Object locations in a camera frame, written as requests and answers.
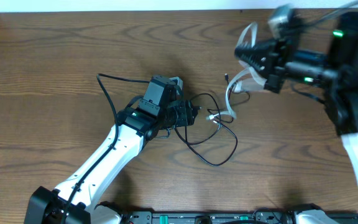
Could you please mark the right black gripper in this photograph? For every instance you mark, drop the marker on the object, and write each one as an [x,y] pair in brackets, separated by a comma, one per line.
[276,66]

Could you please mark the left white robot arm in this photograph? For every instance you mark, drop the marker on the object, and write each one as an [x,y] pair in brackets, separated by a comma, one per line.
[76,199]

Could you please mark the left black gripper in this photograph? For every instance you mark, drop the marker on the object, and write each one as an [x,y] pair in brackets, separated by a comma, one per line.
[186,112]

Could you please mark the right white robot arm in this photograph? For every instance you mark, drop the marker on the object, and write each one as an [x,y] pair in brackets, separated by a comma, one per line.
[340,98]

